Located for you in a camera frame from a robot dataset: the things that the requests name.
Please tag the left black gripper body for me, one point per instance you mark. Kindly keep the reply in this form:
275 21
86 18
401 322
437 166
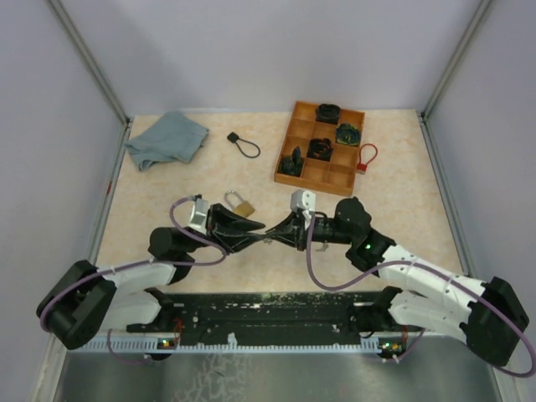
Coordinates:
212 229

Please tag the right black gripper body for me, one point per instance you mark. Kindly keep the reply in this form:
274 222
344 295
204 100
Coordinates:
322 229

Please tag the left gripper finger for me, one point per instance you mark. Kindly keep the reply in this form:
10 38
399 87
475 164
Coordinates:
234 243
230 220

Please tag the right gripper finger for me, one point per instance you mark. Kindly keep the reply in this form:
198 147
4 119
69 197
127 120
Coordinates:
286 227
282 243

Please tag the brass padlock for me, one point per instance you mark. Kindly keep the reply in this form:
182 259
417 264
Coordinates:
238 205

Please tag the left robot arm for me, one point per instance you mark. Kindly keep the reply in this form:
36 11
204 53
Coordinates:
88 299

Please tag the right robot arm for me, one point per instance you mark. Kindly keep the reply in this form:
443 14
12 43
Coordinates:
488 317

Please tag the wooden compartment tray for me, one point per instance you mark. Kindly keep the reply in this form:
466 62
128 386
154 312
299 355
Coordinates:
320 148

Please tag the blue folded cloth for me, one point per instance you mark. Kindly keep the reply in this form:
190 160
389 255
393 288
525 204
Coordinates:
172 138

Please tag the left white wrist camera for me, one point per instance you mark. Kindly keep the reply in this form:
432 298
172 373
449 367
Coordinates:
199 215

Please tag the red cable lock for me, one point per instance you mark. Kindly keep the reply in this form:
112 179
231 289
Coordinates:
367 154

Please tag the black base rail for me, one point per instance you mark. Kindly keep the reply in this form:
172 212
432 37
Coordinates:
357 311

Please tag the white toothed cable duct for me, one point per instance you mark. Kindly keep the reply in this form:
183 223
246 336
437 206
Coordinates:
246 342

